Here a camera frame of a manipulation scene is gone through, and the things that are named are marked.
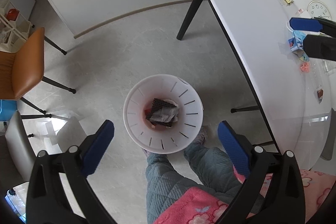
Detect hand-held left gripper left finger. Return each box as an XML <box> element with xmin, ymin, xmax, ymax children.
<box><xmin>25</xmin><ymin>119</ymin><xmax>116</xmax><ymax>224</ymax></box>

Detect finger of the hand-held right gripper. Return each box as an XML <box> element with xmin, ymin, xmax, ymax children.
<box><xmin>303</xmin><ymin>34</ymin><xmax>336</xmax><ymax>62</ymax></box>
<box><xmin>289</xmin><ymin>17</ymin><xmax>336</xmax><ymax>38</ymax></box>

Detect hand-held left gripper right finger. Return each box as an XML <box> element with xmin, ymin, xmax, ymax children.
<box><xmin>217</xmin><ymin>120</ymin><xmax>306</xmax><ymax>224</ymax></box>

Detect blue face mask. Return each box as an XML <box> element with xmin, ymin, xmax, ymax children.
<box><xmin>286</xmin><ymin>21</ymin><xmax>307</xmax><ymax>40</ymax></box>

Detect blue wrapper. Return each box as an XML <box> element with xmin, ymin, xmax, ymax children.
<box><xmin>288</xmin><ymin>36</ymin><xmax>306</xmax><ymax>53</ymax></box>

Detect clear plastic bottle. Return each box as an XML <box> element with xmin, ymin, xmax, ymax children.
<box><xmin>311</xmin><ymin>59</ymin><xmax>332</xmax><ymax>90</ymax></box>

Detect white plastic waste bin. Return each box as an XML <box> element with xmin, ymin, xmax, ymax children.
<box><xmin>123</xmin><ymin>74</ymin><xmax>204</xmax><ymax>154</ymax></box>

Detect white tissue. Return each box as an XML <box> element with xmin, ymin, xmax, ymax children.
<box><xmin>152</xmin><ymin>101</ymin><xmax>180</xmax><ymax>123</ymax></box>

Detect thin black chair leg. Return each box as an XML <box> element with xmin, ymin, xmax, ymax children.
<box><xmin>231</xmin><ymin>106</ymin><xmax>260</xmax><ymax>113</ymax></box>
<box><xmin>252</xmin><ymin>140</ymin><xmax>274</xmax><ymax>147</ymax></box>

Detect person's pink floral robe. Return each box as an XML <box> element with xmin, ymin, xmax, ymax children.
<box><xmin>152</xmin><ymin>169</ymin><xmax>336</xmax><ymax>224</ymax></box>

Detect person's grey quilted trousers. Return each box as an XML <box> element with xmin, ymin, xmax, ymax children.
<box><xmin>145</xmin><ymin>147</ymin><xmax>264</xmax><ymax>224</ymax></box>

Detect blue tissue pack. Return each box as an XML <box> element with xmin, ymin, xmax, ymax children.
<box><xmin>0</xmin><ymin>99</ymin><xmax>17</xmax><ymax>122</ymax></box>

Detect orange leather chair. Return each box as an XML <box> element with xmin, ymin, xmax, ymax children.
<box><xmin>0</xmin><ymin>27</ymin><xmax>76</xmax><ymax>119</ymax></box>

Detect black table leg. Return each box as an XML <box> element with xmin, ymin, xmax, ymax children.
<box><xmin>176</xmin><ymin>0</ymin><xmax>208</xmax><ymax>41</ymax></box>

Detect wooden baseboard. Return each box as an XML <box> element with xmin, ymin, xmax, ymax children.
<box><xmin>73</xmin><ymin>0</ymin><xmax>196</xmax><ymax>39</ymax></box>

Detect cream storage rack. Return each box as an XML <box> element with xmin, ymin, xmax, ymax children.
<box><xmin>0</xmin><ymin>0</ymin><xmax>34</xmax><ymax>52</ymax></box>

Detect red object in rack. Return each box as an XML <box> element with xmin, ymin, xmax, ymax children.
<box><xmin>7</xmin><ymin>9</ymin><xmax>20</xmax><ymax>21</ymax></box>

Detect round gold-rimmed wall clock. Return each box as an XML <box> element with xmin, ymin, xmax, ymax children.
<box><xmin>307</xmin><ymin>0</ymin><xmax>332</xmax><ymax>21</ymax></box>

